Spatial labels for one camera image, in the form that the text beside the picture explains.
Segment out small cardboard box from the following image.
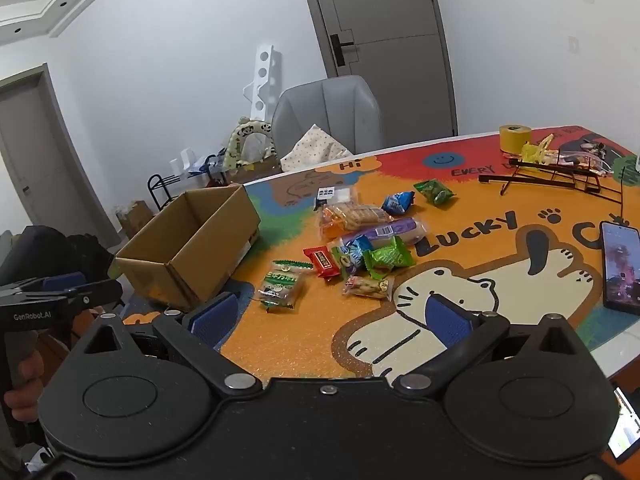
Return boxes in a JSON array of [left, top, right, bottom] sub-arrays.
[[115, 200, 156, 241]]

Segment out yellow plastic strips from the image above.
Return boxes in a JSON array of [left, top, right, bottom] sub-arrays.
[[520, 134, 557, 163]]

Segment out red snack packet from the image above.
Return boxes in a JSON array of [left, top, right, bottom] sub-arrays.
[[303, 245, 342, 279]]

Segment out purple snack packet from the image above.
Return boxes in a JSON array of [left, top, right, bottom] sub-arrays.
[[340, 217, 428, 251]]

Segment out black door handle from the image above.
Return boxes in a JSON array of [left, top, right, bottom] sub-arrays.
[[330, 34, 358, 67]]

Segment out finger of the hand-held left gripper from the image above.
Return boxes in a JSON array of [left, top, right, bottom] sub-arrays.
[[0, 271, 87, 297], [60, 280, 125, 312]]

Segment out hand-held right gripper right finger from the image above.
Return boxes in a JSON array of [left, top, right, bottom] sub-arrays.
[[392, 294, 583, 401]]

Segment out shiny green snack packet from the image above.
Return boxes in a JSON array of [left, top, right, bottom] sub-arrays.
[[413, 179, 456, 207]]

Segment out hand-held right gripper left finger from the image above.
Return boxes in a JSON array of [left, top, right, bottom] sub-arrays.
[[77, 292, 263, 401]]

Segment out grey chair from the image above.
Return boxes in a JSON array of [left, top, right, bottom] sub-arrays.
[[271, 75, 386, 161]]

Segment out white plastic holder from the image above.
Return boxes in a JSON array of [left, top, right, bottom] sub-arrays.
[[170, 149, 198, 176]]

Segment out green white cracker packet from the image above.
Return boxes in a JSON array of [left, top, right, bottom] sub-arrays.
[[256, 259, 313, 312]]

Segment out bright green snack packet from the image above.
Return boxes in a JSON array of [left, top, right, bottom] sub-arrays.
[[362, 236, 415, 278]]

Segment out small green white packet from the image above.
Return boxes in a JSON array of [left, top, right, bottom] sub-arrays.
[[329, 242, 354, 276]]

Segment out clear packet with black label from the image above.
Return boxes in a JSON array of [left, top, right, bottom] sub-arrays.
[[314, 186, 358, 211]]

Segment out clear packet with red contents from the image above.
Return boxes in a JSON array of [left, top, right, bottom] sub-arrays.
[[555, 140, 613, 176]]

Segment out grey side door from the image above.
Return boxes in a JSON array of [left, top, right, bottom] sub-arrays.
[[0, 62, 121, 251]]

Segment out blue and white snack packet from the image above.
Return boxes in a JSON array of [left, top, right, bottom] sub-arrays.
[[346, 237, 375, 268]]

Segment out beige pink snack packet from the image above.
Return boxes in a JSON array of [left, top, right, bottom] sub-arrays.
[[342, 275, 396, 302]]

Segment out panda print neck pillow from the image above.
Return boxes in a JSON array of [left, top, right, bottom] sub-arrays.
[[222, 117, 276, 173]]

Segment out orange biscuit packet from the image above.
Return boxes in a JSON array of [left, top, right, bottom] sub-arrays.
[[319, 202, 396, 240]]

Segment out black wire rack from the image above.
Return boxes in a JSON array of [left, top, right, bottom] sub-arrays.
[[477, 152, 626, 206]]

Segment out smartphone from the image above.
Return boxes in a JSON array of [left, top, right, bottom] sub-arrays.
[[607, 386, 640, 463], [599, 220, 640, 316]]

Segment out person's left hand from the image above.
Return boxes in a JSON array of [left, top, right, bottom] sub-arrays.
[[2, 347, 46, 423]]

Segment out black shoe rack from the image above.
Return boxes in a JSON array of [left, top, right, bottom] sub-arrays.
[[147, 157, 231, 213]]

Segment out white perforated rack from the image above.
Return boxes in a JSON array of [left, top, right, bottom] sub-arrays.
[[242, 44, 281, 123]]

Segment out polka dot cloth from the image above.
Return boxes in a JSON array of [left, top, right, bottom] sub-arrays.
[[280, 123, 355, 173]]

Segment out black cable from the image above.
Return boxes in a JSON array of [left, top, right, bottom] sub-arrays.
[[611, 162, 631, 226]]

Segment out printed cardboard box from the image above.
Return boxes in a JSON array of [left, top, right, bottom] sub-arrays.
[[227, 155, 283, 186]]

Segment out yellow tape roll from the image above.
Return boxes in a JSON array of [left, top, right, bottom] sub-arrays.
[[499, 124, 533, 153]]

